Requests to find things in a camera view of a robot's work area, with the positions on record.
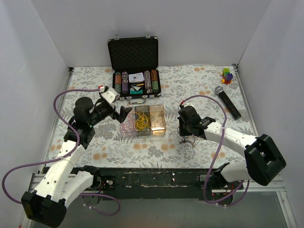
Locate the black poker chip case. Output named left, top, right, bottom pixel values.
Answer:
left=107, top=33, right=162, bottom=100

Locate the pink thin wire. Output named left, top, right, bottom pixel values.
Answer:
left=120, top=114, right=135, bottom=133

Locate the white playing card deck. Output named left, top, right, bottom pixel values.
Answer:
left=128, top=72, right=144, bottom=83

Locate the grey poker chip row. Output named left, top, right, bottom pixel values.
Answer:
left=144, top=70, right=152, bottom=94

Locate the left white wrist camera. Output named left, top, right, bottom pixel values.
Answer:
left=99, top=86, right=120, bottom=105

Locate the black handheld microphone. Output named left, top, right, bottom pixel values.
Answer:
left=215, top=86, right=242, bottom=120

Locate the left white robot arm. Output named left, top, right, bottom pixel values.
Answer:
left=21, top=97, right=132, bottom=228

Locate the teal card box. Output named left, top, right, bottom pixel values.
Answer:
left=130, top=86, right=143, bottom=95

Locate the dark brown thin wire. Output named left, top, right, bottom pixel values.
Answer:
left=167, top=130, right=202, bottom=148

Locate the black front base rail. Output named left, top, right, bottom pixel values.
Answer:
left=97, top=168, right=207, bottom=200

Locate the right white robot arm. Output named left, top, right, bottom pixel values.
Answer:
left=178, top=105, right=286, bottom=189

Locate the purple poker chip row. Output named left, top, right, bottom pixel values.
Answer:
left=122, top=71, right=129, bottom=95

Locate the clear plastic organizer box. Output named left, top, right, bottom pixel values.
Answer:
left=120, top=104, right=167, bottom=137

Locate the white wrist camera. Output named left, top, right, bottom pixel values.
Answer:
left=99, top=86, right=120, bottom=105
left=180, top=102, right=194, bottom=108

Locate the floral table mat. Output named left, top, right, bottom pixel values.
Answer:
left=45, top=65, right=264, bottom=170

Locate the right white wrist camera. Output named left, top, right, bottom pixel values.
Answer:
left=180, top=102, right=194, bottom=108

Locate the colourful toy block train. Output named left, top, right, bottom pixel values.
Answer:
left=220, top=68, right=233, bottom=85

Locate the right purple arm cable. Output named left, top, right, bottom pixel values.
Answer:
left=182, top=95, right=250, bottom=206

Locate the orange green chip row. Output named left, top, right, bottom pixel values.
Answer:
left=151, top=70, right=159, bottom=93

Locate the orange poker chip row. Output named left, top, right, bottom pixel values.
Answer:
left=114, top=72, right=122, bottom=93

